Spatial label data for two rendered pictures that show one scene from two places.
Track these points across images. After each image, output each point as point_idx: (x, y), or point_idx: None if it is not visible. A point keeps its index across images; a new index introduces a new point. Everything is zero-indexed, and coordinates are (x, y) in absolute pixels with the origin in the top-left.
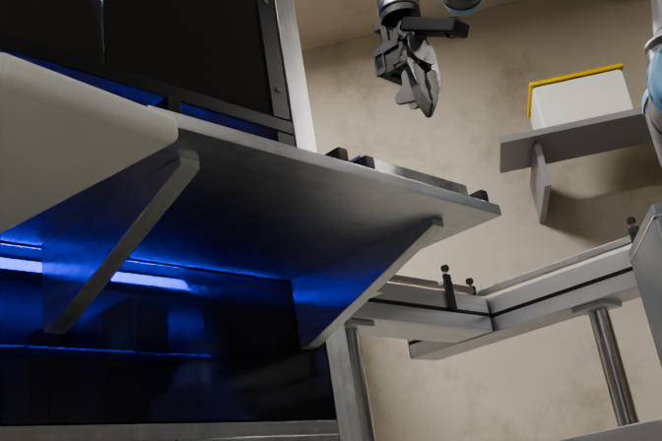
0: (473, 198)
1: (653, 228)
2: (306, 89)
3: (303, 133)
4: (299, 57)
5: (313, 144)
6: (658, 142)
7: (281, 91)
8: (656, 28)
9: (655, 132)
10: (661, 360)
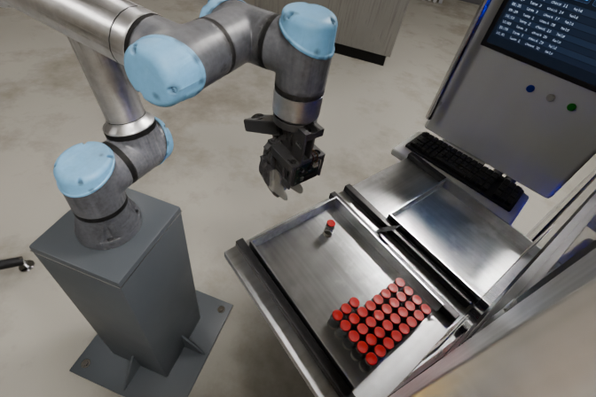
0: (253, 237)
1: (177, 219)
2: (471, 354)
3: (429, 372)
4: (549, 300)
5: (406, 394)
6: (121, 192)
7: (504, 308)
8: (143, 112)
9: (128, 184)
10: (141, 311)
